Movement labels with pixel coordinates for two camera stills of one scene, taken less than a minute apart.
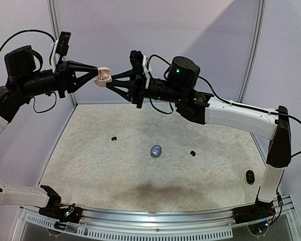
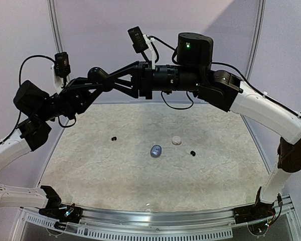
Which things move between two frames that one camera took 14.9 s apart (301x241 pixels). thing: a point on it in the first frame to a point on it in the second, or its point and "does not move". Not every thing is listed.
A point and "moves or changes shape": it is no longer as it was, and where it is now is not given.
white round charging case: (104, 76) moves or changes shape
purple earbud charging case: (155, 151) does not move
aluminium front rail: (139, 225) does not move
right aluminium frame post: (254, 52) does not move
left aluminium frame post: (53, 12) does not move
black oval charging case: (250, 177) to (99, 76)
